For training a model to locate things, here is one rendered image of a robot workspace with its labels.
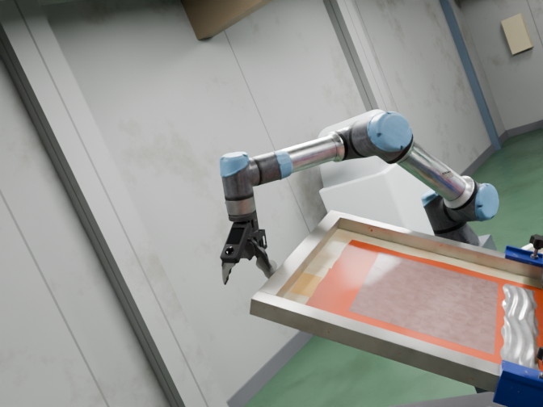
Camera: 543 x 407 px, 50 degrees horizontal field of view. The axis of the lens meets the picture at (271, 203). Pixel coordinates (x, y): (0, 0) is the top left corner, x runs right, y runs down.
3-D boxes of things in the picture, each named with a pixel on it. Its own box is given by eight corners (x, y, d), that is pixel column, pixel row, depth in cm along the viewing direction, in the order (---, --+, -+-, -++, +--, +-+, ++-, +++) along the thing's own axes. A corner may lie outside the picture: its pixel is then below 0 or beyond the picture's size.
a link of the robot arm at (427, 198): (446, 216, 208) (432, 182, 206) (476, 214, 196) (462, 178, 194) (424, 231, 202) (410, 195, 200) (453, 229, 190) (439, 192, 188)
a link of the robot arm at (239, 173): (256, 152, 143) (226, 159, 139) (263, 194, 146) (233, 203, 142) (241, 148, 150) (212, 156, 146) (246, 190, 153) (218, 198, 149)
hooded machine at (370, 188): (398, 261, 589) (340, 118, 567) (462, 250, 543) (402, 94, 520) (362, 299, 531) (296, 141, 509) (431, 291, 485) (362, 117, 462)
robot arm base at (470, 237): (445, 243, 212) (436, 218, 210) (486, 236, 202) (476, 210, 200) (430, 261, 200) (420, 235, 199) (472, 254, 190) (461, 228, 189)
